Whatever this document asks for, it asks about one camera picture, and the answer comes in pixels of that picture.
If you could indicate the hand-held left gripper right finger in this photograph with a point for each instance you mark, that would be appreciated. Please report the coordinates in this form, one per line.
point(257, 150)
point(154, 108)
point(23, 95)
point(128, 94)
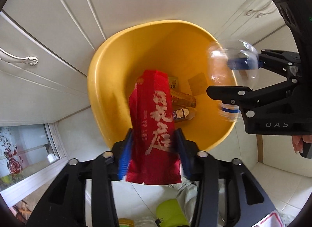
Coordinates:
point(182, 153)

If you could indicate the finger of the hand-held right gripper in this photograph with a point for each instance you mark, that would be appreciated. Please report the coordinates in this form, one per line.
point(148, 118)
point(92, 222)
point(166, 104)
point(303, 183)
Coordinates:
point(234, 93)
point(275, 56)

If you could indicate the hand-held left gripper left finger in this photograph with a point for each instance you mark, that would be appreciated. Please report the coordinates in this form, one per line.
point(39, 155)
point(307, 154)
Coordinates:
point(125, 153)

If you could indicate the clear plastic bottle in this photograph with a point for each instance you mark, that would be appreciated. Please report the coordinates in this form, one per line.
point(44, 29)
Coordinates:
point(219, 66)

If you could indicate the red packet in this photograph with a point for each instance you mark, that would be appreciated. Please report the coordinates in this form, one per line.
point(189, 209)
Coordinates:
point(151, 110)

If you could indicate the orange sausage wrapper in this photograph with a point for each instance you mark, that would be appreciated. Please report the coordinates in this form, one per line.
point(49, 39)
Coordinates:
point(182, 97)

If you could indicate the yellow plastic bin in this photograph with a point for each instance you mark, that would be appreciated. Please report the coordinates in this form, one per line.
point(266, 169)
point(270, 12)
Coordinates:
point(112, 75)

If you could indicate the person's right hand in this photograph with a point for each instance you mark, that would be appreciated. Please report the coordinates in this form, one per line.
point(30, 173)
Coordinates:
point(297, 143)

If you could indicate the light grey cloth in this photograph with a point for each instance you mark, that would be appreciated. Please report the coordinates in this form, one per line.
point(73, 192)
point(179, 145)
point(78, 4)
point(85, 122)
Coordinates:
point(190, 192)

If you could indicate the red floral glass door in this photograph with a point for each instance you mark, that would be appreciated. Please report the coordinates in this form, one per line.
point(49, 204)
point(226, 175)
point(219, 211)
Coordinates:
point(14, 161)

